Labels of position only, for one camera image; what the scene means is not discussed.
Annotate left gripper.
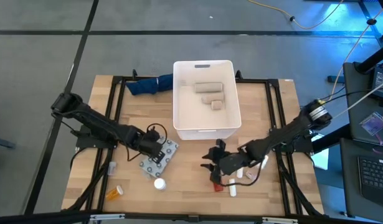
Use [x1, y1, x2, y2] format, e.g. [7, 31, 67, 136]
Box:
[136, 136, 167, 164]

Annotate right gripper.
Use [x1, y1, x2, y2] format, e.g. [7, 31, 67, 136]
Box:
[201, 146, 247, 185]

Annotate grey patterned blister pack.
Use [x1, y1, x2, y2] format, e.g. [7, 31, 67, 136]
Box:
[138, 136, 180, 179]

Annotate white-capped jar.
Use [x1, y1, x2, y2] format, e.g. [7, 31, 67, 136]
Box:
[153, 177, 167, 191]

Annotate orange pill bottle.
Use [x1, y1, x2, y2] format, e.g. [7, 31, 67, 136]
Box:
[105, 185, 125, 200]

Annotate medium beige bandage roll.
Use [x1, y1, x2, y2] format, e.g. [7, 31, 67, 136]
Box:
[201, 92, 225, 105]

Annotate long beige bandage roll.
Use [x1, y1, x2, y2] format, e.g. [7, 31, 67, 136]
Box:
[193, 82, 224, 93]

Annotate white plastic bin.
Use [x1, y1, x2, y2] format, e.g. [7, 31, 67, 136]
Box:
[173, 60, 242, 141]

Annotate black overhead crossbeam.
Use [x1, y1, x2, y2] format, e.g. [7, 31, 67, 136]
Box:
[0, 210, 383, 224]

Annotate blue cloth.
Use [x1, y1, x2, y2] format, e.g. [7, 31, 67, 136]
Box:
[125, 73, 174, 96]

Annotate black diagonal pole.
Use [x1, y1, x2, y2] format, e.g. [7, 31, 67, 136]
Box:
[354, 42, 383, 75]
[311, 123, 351, 154]

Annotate black side desk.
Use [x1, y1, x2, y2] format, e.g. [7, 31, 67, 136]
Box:
[343, 61, 383, 147]
[339, 138, 383, 223]

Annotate grey floor object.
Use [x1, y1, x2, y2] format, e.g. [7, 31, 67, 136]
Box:
[0, 135, 17, 150]

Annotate black keyboard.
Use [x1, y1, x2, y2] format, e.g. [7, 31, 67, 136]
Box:
[357, 154, 383, 207]

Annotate black laptop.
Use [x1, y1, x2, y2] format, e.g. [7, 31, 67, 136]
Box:
[371, 65, 383, 101]

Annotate black stand rods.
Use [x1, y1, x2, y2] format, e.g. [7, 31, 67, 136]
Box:
[357, 0, 383, 47]

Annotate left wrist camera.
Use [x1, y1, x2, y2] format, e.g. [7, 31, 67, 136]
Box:
[146, 127, 161, 142]

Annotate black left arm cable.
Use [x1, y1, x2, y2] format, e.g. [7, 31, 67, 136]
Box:
[125, 123, 169, 162]

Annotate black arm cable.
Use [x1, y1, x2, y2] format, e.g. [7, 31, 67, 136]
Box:
[222, 161, 263, 187]
[125, 123, 169, 162]

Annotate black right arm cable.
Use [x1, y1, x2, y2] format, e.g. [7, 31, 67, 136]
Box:
[222, 161, 263, 187]

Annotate silver beam bracket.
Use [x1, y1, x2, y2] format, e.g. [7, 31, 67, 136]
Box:
[262, 217, 300, 224]
[90, 213, 126, 222]

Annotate black desk cables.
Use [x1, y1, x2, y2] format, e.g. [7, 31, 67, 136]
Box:
[321, 88, 374, 103]

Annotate yellow floor cable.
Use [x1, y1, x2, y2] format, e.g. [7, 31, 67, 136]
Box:
[247, 0, 346, 30]

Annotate white cable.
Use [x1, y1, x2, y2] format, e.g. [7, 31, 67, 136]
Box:
[333, 79, 383, 119]

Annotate beige cable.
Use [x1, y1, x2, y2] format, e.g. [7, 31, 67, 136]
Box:
[329, 2, 383, 99]

